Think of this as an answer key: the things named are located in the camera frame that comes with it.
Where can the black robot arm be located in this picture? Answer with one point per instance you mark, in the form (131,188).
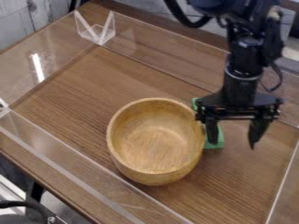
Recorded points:
(255,46)

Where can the clear acrylic corner bracket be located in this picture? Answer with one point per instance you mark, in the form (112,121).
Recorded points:
(99,34)

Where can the black metal table leg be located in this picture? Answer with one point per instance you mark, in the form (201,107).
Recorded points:
(35,191)

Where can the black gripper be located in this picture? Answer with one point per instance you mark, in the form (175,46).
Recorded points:
(214,108)

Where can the brown wooden bowl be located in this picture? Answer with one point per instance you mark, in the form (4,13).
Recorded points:
(155,140)

